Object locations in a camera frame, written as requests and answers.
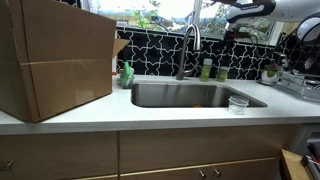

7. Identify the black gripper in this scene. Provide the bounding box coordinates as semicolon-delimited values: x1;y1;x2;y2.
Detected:
223;22;252;43

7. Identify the short green bottle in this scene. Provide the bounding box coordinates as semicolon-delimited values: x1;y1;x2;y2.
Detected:
216;66;230;83

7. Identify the tall green bottle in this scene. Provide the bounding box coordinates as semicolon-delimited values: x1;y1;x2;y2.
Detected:
200;58;214;83

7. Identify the potted plant in white pot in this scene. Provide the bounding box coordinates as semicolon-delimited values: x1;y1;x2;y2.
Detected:
260;61;284;85

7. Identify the brushed steel gooseneck faucet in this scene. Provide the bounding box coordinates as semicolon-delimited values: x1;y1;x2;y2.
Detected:
175;23;202;81

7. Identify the clear plastic cup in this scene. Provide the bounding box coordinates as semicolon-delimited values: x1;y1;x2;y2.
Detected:
228;95;250;116

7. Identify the grey dish rack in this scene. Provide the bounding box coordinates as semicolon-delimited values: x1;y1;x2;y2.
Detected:
275;71;320;103

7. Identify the stainless steel sink basin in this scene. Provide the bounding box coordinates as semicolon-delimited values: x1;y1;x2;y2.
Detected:
130;81;269;109

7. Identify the white scrubber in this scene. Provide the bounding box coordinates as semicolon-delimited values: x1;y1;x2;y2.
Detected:
127;66;136;80

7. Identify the green dish sponge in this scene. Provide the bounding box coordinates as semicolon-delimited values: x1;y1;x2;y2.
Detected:
119;60;132;88

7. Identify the clear sponge holder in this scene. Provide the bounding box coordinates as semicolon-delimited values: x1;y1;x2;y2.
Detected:
121;75;136;90

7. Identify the wide wooden drawer panel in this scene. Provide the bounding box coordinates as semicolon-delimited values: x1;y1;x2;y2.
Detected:
119;125;296;174

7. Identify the white board with red edge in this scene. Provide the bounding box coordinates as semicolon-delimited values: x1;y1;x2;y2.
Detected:
111;54;118;76

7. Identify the wooden cabinet door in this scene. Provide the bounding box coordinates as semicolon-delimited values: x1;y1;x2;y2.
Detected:
119;165;210;180
209;157;280;180

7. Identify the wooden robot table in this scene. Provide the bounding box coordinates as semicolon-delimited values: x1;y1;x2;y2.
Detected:
279;148;313;180

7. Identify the black equipment stack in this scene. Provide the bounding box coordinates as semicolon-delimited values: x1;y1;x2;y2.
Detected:
300;133;320;180

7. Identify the large brown cardboard box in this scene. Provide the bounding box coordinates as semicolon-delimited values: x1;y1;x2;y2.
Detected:
0;0;131;123

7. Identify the narrow wooden drawer front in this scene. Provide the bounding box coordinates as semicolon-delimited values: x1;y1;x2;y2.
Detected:
0;131;119;180

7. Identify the white window frame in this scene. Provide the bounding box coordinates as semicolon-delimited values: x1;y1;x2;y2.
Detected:
79;0;291;47

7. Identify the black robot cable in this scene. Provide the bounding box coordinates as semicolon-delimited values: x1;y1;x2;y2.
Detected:
248;28;299;59

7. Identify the brass drawer handle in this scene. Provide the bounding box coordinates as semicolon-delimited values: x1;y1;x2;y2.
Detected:
0;159;16;172

